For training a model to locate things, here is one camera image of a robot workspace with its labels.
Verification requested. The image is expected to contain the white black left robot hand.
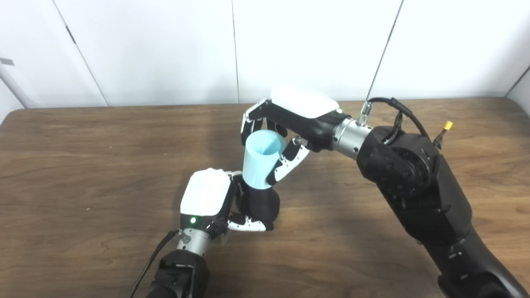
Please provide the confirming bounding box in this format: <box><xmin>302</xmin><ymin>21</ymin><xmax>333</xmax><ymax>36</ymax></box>
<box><xmin>180</xmin><ymin>168</ymin><xmax>275</xmax><ymax>240</ymax></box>

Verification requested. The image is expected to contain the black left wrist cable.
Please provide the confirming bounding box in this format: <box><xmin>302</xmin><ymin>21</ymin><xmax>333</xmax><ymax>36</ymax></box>
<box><xmin>129</xmin><ymin>229</ymin><xmax>191</xmax><ymax>298</ymax></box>

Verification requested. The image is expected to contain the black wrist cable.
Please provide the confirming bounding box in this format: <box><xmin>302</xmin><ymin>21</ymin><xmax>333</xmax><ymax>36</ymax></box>
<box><xmin>358</xmin><ymin>97</ymin><xmax>431</xmax><ymax>143</ymax></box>
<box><xmin>129</xmin><ymin>229</ymin><xmax>191</xmax><ymax>298</ymax></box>

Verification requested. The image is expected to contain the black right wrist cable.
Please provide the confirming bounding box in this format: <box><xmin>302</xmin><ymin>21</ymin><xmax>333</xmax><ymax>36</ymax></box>
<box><xmin>358</xmin><ymin>97</ymin><xmax>431</xmax><ymax>143</ymax></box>

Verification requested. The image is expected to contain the black funnel-shaped nozzle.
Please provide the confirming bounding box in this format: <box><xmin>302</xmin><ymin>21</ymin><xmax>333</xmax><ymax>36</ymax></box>
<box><xmin>236</xmin><ymin>182</ymin><xmax>281</xmax><ymax>230</ymax></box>

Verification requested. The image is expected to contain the light blue cup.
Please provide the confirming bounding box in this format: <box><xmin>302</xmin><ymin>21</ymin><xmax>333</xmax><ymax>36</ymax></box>
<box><xmin>242</xmin><ymin>130</ymin><xmax>287</xmax><ymax>190</ymax></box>

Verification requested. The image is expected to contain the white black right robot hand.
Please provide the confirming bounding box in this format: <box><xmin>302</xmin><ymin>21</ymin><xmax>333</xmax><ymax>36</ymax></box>
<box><xmin>241</xmin><ymin>85</ymin><xmax>352</xmax><ymax>186</ymax></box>

